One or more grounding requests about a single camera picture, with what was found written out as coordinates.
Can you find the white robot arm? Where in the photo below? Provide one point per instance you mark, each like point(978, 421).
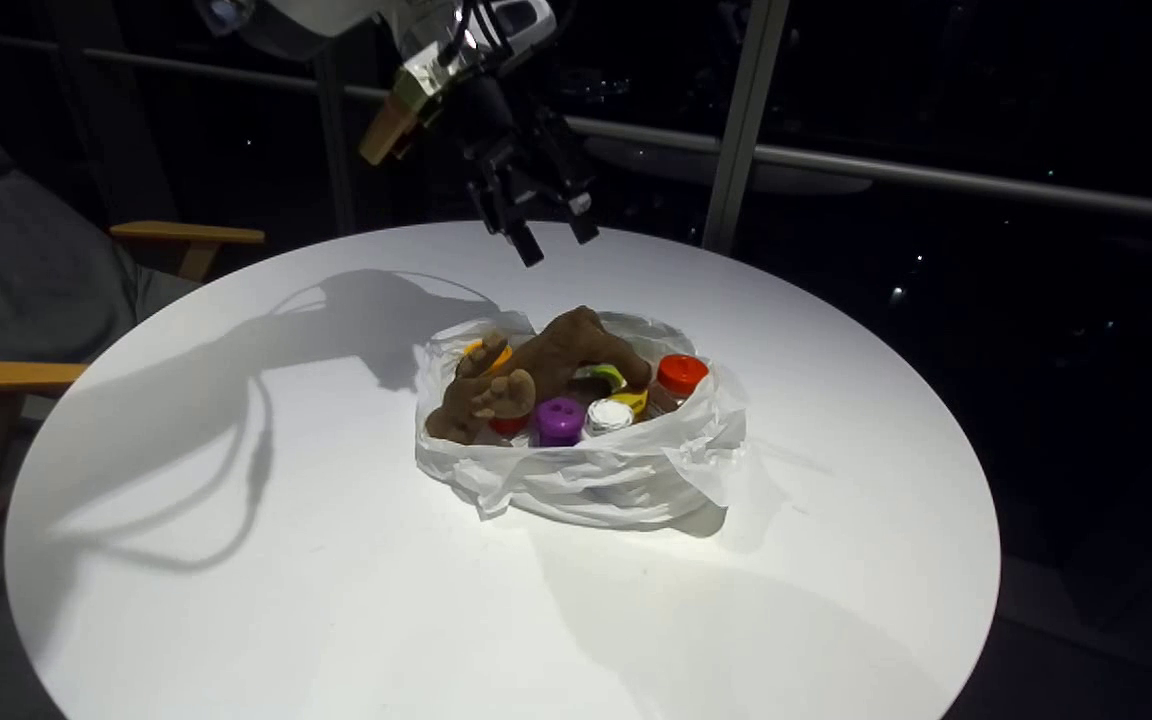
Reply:
point(301, 30)

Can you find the teal lid green dough tub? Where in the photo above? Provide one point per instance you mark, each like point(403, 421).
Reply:
point(602, 379)

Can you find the orange lid yellow dough tub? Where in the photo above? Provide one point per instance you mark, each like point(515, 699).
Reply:
point(489, 352)

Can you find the brown plush moose toy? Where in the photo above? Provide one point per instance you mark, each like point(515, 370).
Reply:
point(535, 373)

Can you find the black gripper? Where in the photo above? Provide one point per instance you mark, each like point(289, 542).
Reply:
point(523, 156)

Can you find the red lid spice bottle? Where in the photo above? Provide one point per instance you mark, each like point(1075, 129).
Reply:
point(677, 379)

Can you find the wooden armchair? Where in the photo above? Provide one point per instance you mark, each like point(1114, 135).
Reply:
point(71, 285)

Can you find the window frame railing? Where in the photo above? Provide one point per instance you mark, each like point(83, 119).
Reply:
point(991, 119)

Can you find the white plastic bag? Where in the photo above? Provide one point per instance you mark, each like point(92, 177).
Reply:
point(660, 468)

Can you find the red round lid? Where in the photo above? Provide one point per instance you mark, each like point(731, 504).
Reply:
point(510, 427)

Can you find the purple dough tub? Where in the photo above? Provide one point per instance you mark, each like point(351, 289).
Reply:
point(557, 421)

